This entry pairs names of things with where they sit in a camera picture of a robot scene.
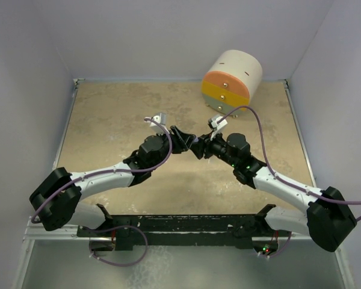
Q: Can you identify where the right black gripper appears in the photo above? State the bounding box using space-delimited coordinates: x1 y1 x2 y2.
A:
190 129 238 168

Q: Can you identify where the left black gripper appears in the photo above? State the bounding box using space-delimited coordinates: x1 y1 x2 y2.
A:
150 126 195 170

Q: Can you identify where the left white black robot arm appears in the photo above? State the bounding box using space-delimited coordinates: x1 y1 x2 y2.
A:
29 126 196 236

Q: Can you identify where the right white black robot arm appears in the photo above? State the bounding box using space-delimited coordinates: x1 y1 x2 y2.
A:
191 133 357 252

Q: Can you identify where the round cream drawer cabinet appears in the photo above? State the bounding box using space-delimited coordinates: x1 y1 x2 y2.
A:
201 49 263 118

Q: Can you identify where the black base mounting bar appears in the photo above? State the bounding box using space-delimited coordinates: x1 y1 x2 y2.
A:
77 205 289 255

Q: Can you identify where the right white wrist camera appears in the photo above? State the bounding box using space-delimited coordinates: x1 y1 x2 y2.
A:
208 114 227 140

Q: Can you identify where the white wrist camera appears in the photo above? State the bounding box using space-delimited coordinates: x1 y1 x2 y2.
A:
208 114 227 140
144 112 169 135

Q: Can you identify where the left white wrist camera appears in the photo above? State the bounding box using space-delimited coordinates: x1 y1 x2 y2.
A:
144 112 169 135

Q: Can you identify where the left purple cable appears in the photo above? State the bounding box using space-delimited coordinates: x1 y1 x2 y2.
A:
29 117 173 224

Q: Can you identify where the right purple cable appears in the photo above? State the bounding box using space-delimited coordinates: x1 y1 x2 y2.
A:
218 105 361 222

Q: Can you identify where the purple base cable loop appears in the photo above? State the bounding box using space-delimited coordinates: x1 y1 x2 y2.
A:
88 225 149 266

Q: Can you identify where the aluminium frame rail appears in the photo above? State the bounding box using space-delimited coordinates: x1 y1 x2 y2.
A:
23 78 341 241

